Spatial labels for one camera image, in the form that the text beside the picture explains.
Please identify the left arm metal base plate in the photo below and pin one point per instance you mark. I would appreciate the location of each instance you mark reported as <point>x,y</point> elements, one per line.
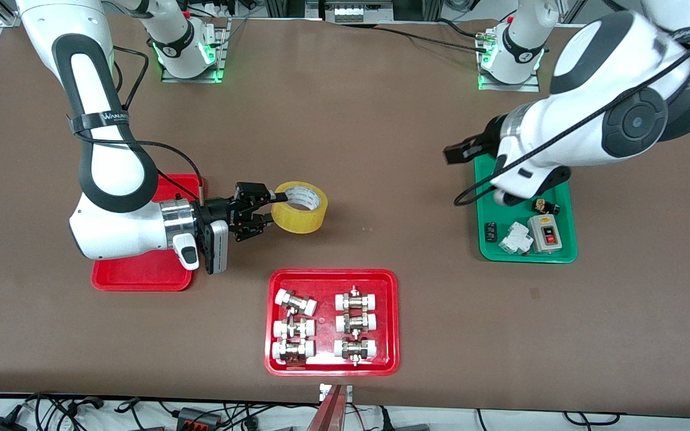
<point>530,85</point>

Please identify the black orange push button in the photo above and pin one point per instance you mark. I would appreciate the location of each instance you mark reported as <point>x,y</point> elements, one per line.
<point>545,208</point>

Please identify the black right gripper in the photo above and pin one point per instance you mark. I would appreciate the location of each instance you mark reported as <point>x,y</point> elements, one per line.
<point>218,212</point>

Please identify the small black block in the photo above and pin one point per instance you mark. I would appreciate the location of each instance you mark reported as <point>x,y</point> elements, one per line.
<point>490,233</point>

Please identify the white capped brass pipe fitting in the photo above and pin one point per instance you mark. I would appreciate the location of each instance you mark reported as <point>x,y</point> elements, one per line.
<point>294,302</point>
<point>356,300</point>
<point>356,323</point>
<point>292,350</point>
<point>293,328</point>
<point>355,348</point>

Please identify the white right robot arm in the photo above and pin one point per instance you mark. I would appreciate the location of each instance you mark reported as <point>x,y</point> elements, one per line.
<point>111,227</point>

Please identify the black orange connector box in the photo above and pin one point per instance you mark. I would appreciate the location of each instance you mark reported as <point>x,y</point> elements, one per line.
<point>198,418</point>

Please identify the red plastic tray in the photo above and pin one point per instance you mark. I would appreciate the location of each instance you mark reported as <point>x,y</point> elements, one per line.
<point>141,278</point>

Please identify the green plastic tray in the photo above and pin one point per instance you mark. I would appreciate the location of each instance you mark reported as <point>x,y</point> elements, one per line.
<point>563,239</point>

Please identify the black power adapter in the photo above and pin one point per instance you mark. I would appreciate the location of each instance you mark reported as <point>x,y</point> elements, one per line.
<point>3,425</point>

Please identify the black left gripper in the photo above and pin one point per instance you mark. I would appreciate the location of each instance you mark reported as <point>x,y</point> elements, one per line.
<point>484,141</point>

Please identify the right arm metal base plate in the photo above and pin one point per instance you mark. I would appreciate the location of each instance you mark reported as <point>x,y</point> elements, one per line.
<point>192,79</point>

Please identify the white power strip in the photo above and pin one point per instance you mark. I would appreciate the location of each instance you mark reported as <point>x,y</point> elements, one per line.
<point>356,13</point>

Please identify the grey on-off switch box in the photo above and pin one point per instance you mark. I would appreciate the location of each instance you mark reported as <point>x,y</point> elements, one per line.
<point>544,234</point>

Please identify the red tray holding pipe fittings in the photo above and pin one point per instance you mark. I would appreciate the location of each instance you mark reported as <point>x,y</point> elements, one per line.
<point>327,281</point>

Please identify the white circuit breaker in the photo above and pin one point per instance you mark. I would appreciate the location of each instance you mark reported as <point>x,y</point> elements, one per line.
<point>514,239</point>

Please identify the yellow packing tape roll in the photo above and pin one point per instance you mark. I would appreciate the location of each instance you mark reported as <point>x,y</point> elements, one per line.
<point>297,220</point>

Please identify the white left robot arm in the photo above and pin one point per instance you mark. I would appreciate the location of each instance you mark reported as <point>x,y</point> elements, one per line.
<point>584,131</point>

